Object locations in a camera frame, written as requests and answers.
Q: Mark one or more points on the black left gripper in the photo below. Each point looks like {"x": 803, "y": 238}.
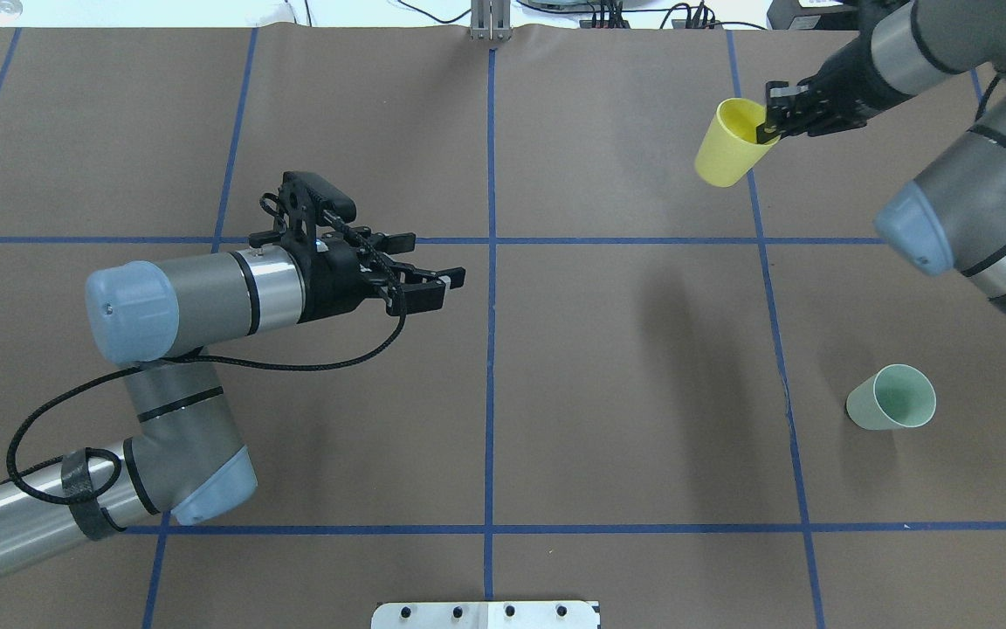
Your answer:
{"x": 333, "y": 284}

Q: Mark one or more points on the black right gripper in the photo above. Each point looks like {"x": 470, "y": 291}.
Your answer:
{"x": 845, "y": 91}

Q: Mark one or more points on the yellow plastic cup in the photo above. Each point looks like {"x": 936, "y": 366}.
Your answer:
{"x": 730, "y": 148}

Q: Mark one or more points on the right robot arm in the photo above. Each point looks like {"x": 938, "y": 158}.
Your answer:
{"x": 952, "y": 215}

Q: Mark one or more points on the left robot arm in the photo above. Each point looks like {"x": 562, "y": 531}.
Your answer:
{"x": 153, "y": 320}

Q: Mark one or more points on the green plastic cup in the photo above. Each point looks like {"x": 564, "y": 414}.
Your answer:
{"x": 898, "y": 397}

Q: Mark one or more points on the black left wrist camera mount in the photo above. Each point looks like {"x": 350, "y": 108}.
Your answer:
{"x": 303, "y": 204}

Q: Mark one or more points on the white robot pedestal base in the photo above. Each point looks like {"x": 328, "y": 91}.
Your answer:
{"x": 488, "y": 614}

